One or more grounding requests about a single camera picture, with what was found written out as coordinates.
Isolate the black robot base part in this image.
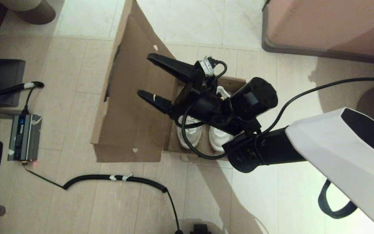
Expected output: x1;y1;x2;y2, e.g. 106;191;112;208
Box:
190;224;212;234

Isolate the white lace-up sneaker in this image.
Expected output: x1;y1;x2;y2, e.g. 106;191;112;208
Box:
209;85;235;153
177;114;204;149

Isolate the grey power supply box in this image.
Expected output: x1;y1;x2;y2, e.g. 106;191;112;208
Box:
8;114;43;162

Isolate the thin black power cable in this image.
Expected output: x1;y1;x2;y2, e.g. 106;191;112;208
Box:
23;86;39;115

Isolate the brown cardboard shoe box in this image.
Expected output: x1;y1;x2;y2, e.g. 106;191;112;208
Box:
91;0;246;163

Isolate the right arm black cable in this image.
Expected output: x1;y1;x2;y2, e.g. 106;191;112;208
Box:
181;58;374;160

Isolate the black square stand base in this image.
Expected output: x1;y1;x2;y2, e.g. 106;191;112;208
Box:
0;59;27;108

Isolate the black coiled cable white tape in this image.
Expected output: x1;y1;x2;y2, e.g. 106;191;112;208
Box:
23;162;183;234

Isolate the beige ribbed cylinder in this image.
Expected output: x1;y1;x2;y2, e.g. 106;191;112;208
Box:
0;0;57;26

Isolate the black corrugated hose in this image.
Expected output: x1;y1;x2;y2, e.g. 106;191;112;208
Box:
0;82;45;97

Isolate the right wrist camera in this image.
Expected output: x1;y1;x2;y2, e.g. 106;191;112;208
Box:
196;56;216;78

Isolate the pink upholstered furniture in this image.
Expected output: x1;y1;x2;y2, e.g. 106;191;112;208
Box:
261;0;374;67

